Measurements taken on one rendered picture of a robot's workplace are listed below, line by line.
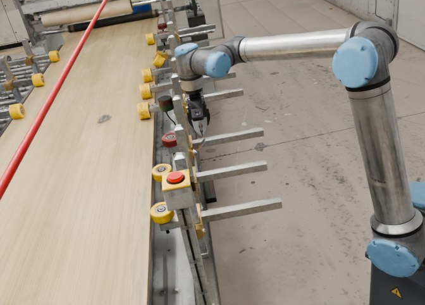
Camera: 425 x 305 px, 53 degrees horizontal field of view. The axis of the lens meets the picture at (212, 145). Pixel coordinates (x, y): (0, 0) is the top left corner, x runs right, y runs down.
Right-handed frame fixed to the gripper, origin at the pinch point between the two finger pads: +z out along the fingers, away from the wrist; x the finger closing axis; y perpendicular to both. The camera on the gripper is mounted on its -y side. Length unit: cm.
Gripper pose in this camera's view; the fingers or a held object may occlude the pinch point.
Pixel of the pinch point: (202, 134)
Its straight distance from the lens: 174.6
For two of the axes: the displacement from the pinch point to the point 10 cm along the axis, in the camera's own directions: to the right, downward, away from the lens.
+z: 1.5, 8.5, 5.1
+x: -9.8, 1.8, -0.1
